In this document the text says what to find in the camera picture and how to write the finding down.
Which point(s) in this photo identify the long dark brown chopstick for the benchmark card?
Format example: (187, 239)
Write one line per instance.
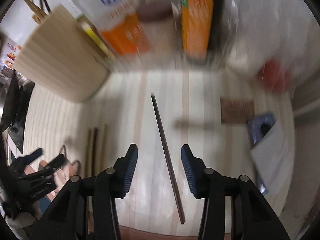
(168, 161)

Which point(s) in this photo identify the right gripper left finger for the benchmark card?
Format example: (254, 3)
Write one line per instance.
(124, 171)

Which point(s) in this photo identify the yellow green bottle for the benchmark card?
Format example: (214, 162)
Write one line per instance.
(92, 33)

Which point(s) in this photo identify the colourful wall stickers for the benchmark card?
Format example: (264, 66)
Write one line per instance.
(9, 52)

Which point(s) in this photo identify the beige ribbed utensil holder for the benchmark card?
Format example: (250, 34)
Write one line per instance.
(60, 57)

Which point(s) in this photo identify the clear jar dark contents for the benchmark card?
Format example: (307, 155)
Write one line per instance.
(154, 10)

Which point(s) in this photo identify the striped table mat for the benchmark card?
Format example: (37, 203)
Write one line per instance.
(189, 106)

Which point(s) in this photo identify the white plastic bag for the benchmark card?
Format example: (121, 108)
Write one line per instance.
(285, 30)

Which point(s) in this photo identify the chopsticks in holder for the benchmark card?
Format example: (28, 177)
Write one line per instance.
(40, 12)

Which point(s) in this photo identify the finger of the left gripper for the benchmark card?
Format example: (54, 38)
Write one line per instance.
(48, 169)
(28, 159)

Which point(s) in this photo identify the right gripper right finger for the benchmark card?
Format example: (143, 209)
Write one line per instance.
(194, 171)

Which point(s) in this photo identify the black wok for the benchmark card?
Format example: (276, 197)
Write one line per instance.
(15, 100)

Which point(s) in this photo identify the blue smartphone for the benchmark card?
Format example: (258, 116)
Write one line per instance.
(258, 126)

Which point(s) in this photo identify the soy sauce bottle orange label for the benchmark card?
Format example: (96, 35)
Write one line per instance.
(201, 28)

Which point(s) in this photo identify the white orange seasoning bag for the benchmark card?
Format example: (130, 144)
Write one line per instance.
(117, 23)

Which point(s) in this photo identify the red item in bag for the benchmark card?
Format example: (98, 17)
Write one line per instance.
(273, 77)

